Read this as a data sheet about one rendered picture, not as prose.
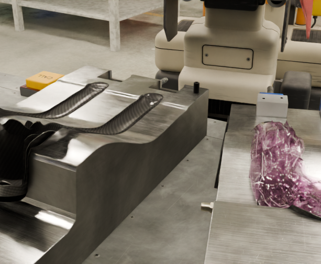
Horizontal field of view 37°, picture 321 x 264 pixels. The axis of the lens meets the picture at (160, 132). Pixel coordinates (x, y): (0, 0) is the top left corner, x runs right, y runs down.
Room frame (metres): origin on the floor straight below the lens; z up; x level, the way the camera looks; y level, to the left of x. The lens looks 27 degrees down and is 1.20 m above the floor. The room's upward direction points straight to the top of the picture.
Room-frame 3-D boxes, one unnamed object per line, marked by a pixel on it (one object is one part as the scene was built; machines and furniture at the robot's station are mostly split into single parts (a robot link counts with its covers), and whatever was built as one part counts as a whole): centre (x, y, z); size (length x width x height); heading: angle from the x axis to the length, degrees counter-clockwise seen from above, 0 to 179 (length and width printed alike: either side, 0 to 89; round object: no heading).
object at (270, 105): (0.80, -0.20, 0.86); 0.13 x 0.05 x 0.05; 169
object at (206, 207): (0.50, -0.06, 0.84); 0.02 x 0.01 x 0.02; 79
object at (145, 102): (0.62, 0.13, 0.92); 0.35 x 0.16 x 0.09; 152
